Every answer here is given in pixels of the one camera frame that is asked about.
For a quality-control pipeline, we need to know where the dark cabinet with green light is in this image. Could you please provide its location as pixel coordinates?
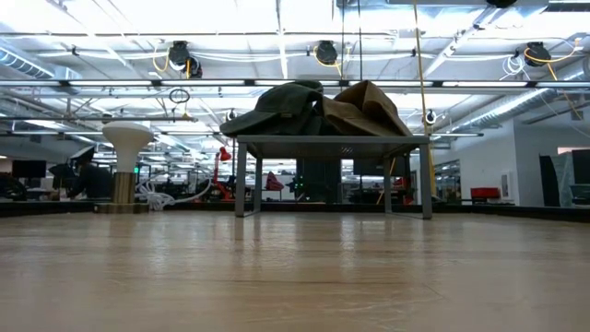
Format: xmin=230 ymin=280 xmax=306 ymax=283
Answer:
xmin=296 ymin=159 xmax=343 ymax=204

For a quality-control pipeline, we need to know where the pink-red object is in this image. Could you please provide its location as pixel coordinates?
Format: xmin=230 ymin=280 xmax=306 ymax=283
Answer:
xmin=265 ymin=170 xmax=286 ymax=192

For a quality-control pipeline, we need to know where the grey metal riser stand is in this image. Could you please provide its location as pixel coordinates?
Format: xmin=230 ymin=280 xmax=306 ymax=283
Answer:
xmin=234 ymin=134 xmax=434 ymax=220

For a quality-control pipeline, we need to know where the red desk lamp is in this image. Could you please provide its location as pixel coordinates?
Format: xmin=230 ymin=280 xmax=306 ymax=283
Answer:
xmin=211 ymin=146 xmax=235 ymax=202

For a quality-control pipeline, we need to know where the glass partition window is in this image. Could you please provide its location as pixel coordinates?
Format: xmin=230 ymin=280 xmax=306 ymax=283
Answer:
xmin=433 ymin=159 xmax=462 ymax=203

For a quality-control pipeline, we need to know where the white mushroom-shaped lamp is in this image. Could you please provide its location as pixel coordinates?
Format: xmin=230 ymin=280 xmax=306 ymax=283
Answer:
xmin=94 ymin=121 xmax=156 ymax=215

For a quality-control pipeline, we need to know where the red bin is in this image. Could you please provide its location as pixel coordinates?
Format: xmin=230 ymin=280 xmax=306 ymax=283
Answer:
xmin=469 ymin=186 xmax=502 ymax=203

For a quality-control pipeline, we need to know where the person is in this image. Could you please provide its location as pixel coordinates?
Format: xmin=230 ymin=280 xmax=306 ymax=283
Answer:
xmin=68 ymin=159 xmax=115 ymax=200

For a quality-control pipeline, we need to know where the black studio softbox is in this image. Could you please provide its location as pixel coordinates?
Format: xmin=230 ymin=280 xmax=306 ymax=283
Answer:
xmin=48 ymin=163 xmax=78 ymax=190
xmin=69 ymin=146 xmax=96 ymax=163

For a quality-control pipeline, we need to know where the black partition panel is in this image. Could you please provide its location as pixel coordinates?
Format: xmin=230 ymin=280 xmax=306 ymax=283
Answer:
xmin=538 ymin=155 xmax=557 ymax=208

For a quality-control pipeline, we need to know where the black monitor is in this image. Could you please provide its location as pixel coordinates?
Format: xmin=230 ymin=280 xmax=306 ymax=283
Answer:
xmin=571 ymin=148 xmax=590 ymax=185
xmin=11 ymin=160 xmax=47 ymax=180

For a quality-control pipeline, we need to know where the black ceiling cable reel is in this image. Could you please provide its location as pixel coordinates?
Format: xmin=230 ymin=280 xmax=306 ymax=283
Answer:
xmin=314 ymin=40 xmax=339 ymax=66
xmin=186 ymin=55 xmax=204 ymax=79
xmin=167 ymin=40 xmax=192 ymax=70
xmin=524 ymin=41 xmax=552 ymax=68

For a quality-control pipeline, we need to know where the thin black hanging cable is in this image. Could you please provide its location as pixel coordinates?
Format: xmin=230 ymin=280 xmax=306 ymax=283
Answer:
xmin=339 ymin=0 xmax=346 ymax=84

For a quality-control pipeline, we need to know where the white hose coil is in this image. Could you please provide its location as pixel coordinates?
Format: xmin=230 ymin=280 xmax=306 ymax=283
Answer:
xmin=135 ymin=177 xmax=214 ymax=212

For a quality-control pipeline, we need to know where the black coiled cable loop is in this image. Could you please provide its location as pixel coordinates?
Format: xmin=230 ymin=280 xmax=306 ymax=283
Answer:
xmin=168 ymin=88 xmax=192 ymax=105

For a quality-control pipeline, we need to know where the yellow hanging cable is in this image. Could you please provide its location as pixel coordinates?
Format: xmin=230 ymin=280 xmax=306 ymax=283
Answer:
xmin=412 ymin=0 xmax=438 ymax=197

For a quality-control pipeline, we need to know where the silver ventilation duct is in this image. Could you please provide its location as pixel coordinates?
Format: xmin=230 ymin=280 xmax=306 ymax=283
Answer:
xmin=0 ymin=45 xmax=56 ymax=80
xmin=454 ymin=87 xmax=590 ymax=134

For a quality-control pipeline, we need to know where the black aluminium table frame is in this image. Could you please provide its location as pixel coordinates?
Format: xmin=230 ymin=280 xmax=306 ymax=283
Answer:
xmin=0 ymin=198 xmax=590 ymax=224

